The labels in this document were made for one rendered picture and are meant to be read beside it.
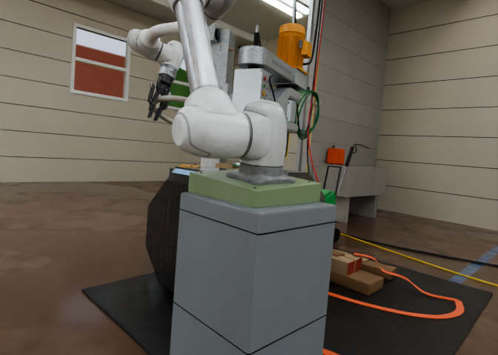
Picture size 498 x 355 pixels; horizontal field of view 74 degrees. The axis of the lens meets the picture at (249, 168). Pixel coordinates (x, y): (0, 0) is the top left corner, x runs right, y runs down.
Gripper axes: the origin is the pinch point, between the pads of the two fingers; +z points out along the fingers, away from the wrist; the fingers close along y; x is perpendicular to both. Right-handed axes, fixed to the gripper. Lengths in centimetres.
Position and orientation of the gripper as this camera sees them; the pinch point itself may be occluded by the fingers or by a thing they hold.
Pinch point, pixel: (154, 113)
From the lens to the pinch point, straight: 179.9
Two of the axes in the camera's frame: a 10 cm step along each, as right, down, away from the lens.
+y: 6.4, 3.3, 6.9
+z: -2.3, 9.4, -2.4
